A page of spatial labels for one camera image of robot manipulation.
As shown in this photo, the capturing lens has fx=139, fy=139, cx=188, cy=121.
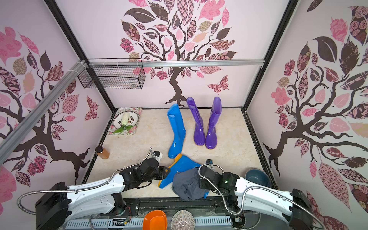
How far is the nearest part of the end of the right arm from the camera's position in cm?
54

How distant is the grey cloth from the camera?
75 cm

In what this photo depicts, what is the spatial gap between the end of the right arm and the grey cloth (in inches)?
7.1
